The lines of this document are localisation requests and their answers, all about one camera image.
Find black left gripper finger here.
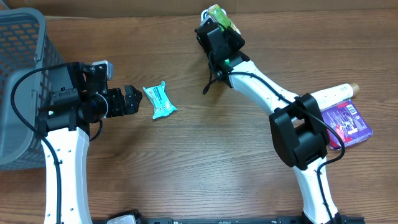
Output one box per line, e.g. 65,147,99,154
125,98,140,114
124,85,142,101

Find mint green wipes pack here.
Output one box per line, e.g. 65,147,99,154
143,81,177,119

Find green yellow snack packet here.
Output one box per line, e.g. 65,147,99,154
206,4,241,35

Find white tube gold cap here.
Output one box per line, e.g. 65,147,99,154
311,83,360,110

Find purple Carefree pad pack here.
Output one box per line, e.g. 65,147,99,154
322,99,373,147

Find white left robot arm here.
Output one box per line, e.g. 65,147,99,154
37,60,142,223

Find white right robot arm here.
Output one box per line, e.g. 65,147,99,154
195,24,340,223

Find white barcode scanner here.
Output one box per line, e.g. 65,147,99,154
200,9,214,26

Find dark grey plastic basket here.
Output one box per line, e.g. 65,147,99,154
1,7,63,171

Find white base mount left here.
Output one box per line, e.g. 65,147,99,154
106,209,147,224

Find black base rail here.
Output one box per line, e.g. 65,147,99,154
146,216,364,224

